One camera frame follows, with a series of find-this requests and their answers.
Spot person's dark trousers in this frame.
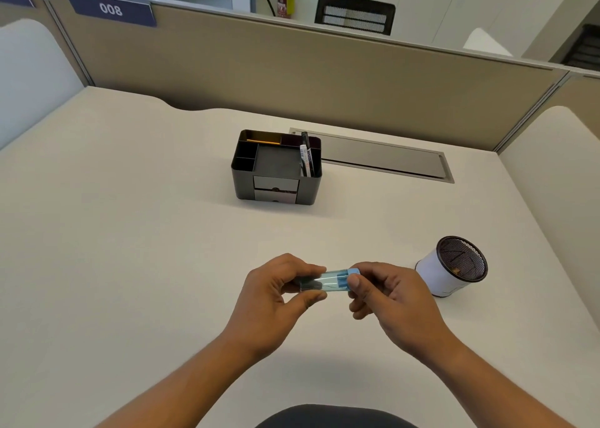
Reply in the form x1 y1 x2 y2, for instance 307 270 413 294
255 405 418 428

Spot person's left forearm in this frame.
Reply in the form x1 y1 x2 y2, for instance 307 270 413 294
96 334 277 428

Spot clear blue plastic case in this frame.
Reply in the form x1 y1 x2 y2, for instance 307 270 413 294
298 269 361 293

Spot black marker pen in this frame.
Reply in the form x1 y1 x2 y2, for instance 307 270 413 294
301 132 314 178

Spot black mesh office chair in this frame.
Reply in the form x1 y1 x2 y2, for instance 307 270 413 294
562 24 600 72
314 0 396 37

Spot black desk organizer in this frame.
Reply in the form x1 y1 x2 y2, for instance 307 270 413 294
231 129 323 206

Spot white side panel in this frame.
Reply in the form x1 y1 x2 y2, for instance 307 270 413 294
498 106 600 274
0 18 86 151

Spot beige desk partition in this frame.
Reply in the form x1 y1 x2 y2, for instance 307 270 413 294
0 0 600 154

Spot grey desk cable cover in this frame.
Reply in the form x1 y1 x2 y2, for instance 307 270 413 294
289 128 455 184

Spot white mesh pen cup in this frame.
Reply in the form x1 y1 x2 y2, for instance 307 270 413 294
415 236 488 297

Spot person's right hand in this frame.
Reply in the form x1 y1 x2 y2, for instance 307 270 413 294
348 262 454 361

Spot blue number sign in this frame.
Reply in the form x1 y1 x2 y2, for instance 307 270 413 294
64 0 157 27

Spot person's right forearm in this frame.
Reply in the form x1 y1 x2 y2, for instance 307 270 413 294
398 336 575 428

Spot person's left hand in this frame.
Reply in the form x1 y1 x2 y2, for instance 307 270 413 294
220 253 328 361

